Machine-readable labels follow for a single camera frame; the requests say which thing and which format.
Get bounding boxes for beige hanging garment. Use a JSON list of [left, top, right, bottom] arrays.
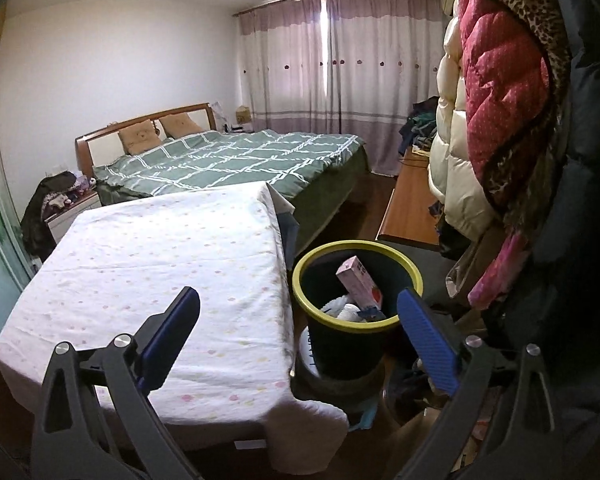
[[445, 222, 496, 306]]

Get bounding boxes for frosted glass wardrobe door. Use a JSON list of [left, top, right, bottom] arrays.
[[0, 25, 36, 326]]

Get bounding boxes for cream puffer jacket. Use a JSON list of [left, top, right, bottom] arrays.
[[427, 15, 498, 236]]

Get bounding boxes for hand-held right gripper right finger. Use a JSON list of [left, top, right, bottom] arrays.
[[396, 287, 556, 480]]

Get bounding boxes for pink floral garment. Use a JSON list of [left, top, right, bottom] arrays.
[[467, 230, 533, 308]]

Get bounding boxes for dark clothes pile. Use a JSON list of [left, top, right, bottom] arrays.
[[20, 170, 78, 263]]

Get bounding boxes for red quilted jacket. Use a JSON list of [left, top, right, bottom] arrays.
[[447, 0, 573, 211]]

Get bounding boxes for green plaid blanket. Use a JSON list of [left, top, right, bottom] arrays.
[[92, 130, 368, 198]]

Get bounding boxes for light blue plastic stool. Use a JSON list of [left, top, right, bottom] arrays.
[[347, 395, 381, 431]]

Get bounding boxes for wooden bed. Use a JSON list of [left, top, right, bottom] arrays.
[[75, 102, 371, 261]]

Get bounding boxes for brown pillow with face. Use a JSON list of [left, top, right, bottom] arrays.
[[117, 121, 156, 155]]

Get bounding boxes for pink box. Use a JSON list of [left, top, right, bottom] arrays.
[[336, 256, 384, 311]]

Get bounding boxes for grey furniture panel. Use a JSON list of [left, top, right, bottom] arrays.
[[407, 242, 456, 311]]

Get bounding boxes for mixed clothes heap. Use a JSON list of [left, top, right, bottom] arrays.
[[399, 96, 441, 153]]

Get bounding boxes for white nightstand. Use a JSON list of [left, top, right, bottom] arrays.
[[47, 191, 102, 246]]

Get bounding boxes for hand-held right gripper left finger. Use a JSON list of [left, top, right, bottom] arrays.
[[30, 286, 202, 480]]

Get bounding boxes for dark bin yellow-green rim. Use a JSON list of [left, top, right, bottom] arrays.
[[291, 240, 424, 381]]

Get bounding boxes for pink and white curtain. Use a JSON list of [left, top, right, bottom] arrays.
[[237, 0, 331, 133], [325, 0, 443, 177]]

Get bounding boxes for plain brown pillow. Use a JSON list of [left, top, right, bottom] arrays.
[[159, 114, 201, 138]]

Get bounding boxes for dark clothes on floor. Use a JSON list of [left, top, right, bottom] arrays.
[[387, 357, 446, 411]]

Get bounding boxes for dark navy coat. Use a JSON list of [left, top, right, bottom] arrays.
[[480, 0, 600, 396]]

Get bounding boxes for pale green plastic bag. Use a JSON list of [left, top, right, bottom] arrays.
[[320, 296, 363, 322]]

